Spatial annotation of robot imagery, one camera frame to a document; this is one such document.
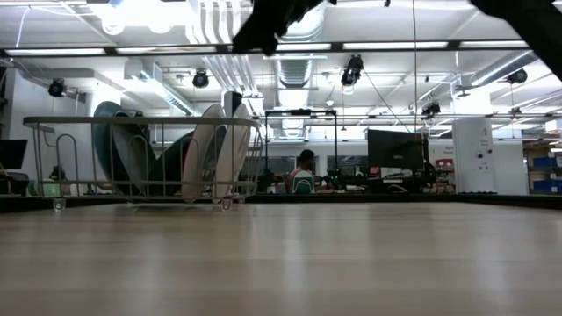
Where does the dark flat screen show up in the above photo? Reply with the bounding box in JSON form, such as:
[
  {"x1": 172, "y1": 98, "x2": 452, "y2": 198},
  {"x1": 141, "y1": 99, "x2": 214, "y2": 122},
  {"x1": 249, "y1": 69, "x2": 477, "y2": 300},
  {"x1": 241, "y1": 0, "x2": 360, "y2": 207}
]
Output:
[{"x1": 0, "y1": 139, "x2": 29, "y2": 171}]

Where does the person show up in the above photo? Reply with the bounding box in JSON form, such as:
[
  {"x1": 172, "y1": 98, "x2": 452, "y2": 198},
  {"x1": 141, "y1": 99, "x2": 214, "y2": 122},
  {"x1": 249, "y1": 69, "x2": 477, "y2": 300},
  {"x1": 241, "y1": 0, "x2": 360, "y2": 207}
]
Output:
[
  {"x1": 27, "y1": 164, "x2": 66, "y2": 198},
  {"x1": 285, "y1": 148, "x2": 329, "y2": 195}
]

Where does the cluttered office desk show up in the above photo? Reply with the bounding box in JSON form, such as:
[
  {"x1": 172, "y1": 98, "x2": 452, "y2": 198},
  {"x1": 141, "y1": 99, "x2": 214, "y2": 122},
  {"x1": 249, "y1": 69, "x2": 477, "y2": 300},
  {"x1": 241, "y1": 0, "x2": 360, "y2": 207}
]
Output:
[{"x1": 323, "y1": 171, "x2": 454, "y2": 196}]

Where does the silver air duct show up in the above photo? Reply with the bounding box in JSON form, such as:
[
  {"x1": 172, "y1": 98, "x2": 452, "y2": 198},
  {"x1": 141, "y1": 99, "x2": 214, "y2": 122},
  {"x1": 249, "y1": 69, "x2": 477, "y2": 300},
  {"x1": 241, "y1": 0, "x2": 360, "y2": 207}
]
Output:
[{"x1": 265, "y1": 0, "x2": 328, "y2": 89}]

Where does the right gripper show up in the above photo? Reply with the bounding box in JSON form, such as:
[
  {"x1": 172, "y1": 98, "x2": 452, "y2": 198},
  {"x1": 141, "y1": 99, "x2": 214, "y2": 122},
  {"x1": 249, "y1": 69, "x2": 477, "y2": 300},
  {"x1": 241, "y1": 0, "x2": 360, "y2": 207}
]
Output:
[{"x1": 230, "y1": 0, "x2": 339, "y2": 57}]

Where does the red patterned plate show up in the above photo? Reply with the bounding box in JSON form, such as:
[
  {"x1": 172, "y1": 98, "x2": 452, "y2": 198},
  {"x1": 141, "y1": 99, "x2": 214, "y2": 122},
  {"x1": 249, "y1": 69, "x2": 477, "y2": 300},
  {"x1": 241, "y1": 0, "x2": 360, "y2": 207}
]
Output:
[{"x1": 180, "y1": 103, "x2": 227, "y2": 205}]

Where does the black stand frame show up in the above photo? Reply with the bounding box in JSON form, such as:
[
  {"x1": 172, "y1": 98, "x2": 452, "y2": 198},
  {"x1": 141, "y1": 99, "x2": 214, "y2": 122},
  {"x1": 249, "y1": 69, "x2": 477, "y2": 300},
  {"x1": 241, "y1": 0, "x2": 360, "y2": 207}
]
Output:
[{"x1": 264, "y1": 109, "x2": 340, "y2": 190}]

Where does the dark green plate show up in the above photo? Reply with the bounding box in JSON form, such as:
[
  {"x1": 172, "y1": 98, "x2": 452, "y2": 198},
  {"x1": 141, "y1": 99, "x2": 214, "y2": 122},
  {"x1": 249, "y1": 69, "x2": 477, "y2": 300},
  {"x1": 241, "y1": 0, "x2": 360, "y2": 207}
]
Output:
[
  {"x1": 148, "y1": 128, "x2": 198, "y2": 198},
  {"x1": 111, "y1": 115, "x2": 158, "y2": 198}
]

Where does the dark blue floral plate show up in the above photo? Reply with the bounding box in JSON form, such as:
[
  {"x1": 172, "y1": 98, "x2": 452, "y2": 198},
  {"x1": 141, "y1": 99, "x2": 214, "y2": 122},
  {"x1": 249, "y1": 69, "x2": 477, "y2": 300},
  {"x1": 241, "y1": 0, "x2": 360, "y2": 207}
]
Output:
[{"x1": 212, "y1": 103, "x2": 253, "y2": 205}]

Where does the black aluminium rig frame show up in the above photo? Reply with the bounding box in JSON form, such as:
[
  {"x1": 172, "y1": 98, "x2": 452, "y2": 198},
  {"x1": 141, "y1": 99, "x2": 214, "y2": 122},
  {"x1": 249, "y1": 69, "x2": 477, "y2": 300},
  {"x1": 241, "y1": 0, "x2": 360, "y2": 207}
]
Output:
[{"x1": 0, "y1": 191, "x2": 562, "y2": 213}]

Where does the black computer monitor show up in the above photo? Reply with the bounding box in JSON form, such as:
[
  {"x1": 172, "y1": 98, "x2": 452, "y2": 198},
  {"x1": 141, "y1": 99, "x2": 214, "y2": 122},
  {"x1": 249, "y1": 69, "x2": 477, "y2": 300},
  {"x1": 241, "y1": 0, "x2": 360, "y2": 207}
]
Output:
[{"x1": 367, "y1": 129, "x2": 426, "y2": 173}]

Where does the blue storage bin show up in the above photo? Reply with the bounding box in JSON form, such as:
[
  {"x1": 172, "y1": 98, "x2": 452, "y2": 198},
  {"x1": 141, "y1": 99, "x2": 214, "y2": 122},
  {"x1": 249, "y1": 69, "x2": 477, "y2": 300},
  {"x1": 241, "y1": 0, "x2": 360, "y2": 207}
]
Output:
[
  {"x1": 532, "y1": 178, "x2": 562, "y2": 193},
  {"x1": 532, "y1": 156, "x2": 562, "y2": 169}
]

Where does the green white bag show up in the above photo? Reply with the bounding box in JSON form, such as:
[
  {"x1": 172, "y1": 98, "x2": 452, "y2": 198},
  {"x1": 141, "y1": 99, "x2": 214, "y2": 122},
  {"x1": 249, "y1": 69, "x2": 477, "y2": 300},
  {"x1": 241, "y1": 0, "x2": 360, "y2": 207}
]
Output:
[{"x1": 290, "y1": 169, "x2": 316, "y2": 196}]

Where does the long white light bar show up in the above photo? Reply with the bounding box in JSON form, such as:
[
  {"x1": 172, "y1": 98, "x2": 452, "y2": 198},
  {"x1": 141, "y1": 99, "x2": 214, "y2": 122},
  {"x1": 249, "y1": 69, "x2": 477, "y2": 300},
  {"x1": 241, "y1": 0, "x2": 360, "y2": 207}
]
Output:
[{"x1": 0, "y1": 39, "x2": 530, "y2": 57}]

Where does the white cabinet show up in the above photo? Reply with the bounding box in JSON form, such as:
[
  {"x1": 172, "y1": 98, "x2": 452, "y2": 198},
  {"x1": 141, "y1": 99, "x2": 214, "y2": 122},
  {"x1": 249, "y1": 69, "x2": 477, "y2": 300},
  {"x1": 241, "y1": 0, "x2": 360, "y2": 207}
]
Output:
[{"x1": 451, "y1": 117, "x2": 498, "y2": 195}]

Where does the white wire dish rack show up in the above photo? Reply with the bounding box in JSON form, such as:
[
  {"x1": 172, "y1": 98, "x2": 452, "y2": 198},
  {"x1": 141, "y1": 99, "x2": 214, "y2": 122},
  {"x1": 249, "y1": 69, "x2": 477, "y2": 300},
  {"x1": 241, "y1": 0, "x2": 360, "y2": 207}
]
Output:
[{"x1": 22, "y1": 115, "x2": 265, "y2": 212}]

